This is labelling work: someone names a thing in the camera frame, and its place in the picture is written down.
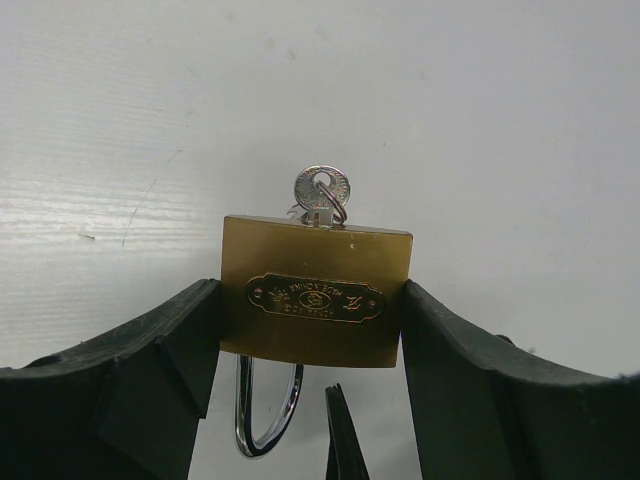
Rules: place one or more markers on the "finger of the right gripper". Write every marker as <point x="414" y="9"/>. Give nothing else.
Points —
<point x="345" y="458"/>

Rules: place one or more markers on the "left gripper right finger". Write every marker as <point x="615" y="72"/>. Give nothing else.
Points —
<point x="483" y="408"/>

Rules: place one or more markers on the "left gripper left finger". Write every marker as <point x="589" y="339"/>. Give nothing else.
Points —
<point x="123" y="405"/>

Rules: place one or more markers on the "large brass padlock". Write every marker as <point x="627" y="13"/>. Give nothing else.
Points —
<point x="307" y="295"/>

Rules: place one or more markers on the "silver key bunch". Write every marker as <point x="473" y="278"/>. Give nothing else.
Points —
<point x="321" y="193"/>

